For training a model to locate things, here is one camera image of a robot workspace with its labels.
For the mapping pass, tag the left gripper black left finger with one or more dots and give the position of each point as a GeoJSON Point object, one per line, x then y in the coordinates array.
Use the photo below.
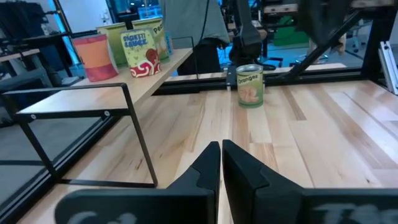
{"type": "Point", "coordinates": [186, 202]}

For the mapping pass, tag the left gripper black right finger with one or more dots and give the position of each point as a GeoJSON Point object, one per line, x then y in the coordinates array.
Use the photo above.
{"type": "Point", "coordinates": [264, 202]}

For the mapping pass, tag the spaghetti sauce can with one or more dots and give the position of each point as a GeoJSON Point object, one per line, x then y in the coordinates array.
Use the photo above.
{"type": "Point", "coordinates": [141, 53]}

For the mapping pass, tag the green yellow box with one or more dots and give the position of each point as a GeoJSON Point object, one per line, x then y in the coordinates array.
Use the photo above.
{"type": "Point", "coordinates": [161, 43]}

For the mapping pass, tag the mixed fruit can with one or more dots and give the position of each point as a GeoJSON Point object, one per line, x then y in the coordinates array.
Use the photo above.
{"type": "Point", "coordinates": [94, 59]}

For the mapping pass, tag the plain green can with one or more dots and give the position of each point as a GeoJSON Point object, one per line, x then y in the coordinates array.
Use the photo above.
{"type": "Point", "coordinates": [113, 39]}

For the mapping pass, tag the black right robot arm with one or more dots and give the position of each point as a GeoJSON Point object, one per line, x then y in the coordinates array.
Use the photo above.
{"type": "Point", "coordinates": [247, 40]}

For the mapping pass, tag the silver aluminium extrusion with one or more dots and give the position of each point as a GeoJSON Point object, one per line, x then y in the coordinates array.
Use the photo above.
{"type": "Point", "coordinates": [390, 68]}

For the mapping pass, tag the green Oranges can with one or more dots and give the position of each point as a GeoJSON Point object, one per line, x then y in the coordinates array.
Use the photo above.
{"type": "Point", "coordinates": [249, 88]}

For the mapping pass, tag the person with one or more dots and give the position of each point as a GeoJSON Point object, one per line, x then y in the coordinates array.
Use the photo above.
{"type": "Point", "coordinates": [189, 25]}

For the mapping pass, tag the black diagonal frame strut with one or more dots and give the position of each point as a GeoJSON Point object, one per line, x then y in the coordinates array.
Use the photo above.
{"type": "Point", "coordinates": [311, 57]}

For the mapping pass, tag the black vertical frame post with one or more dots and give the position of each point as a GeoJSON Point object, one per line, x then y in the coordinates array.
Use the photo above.
{"type": "Point", "coordinates": [377, 46]}

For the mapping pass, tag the black table edge rail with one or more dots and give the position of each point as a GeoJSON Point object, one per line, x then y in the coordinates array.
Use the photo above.
{"type": "Point", "coordinates": [202, 83]}

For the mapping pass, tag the wooden shelf black metal frame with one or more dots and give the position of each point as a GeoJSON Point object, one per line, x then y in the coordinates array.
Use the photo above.
{"type": "Point", "coordinates": [140, 84]}

